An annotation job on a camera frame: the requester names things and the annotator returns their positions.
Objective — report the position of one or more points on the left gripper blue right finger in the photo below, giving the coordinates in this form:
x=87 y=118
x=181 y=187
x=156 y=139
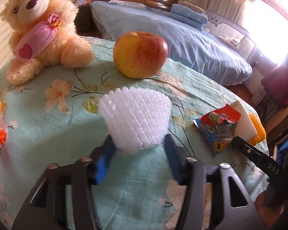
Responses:
x=176 y=157

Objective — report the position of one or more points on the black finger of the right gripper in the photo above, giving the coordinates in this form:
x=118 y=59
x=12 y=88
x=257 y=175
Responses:
x=260 y=159

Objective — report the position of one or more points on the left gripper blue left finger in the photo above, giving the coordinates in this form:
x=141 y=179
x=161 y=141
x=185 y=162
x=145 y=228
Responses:
x=101 y=157

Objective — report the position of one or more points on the white foam block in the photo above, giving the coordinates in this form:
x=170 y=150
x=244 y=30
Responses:
x=245 y=128

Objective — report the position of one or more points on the red blue snack bag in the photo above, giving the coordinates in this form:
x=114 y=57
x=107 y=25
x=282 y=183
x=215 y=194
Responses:
x=218 y=126

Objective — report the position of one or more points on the white foam fruit net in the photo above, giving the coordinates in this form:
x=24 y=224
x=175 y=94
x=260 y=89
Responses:
x=137 y=118

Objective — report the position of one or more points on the right hand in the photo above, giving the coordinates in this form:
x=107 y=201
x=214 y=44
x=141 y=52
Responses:
x=268 y=215

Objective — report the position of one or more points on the floral teal bed sheet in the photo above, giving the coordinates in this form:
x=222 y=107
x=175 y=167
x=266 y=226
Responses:
x=54 y=119

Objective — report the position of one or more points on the dark red hanging clothes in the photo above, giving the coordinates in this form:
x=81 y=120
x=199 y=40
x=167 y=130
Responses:
x=276 y=85

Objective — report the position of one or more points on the red yellow apple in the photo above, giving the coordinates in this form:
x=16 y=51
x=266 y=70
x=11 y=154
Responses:
x=140 y=55

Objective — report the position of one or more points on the blue bed cover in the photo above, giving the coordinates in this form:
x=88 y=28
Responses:
x=195 y=49

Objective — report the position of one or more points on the dark wooden nightstand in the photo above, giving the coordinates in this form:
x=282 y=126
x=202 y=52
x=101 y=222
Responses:
x=84 y=22

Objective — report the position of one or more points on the folded blue blanket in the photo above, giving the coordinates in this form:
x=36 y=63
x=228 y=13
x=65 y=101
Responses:
x=188 y=16

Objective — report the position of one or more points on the cream teddy bear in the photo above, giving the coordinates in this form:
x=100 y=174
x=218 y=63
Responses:
x=44 y=34

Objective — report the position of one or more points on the white baby crib rail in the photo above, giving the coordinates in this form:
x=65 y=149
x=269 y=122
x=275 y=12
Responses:
x=231 y=34

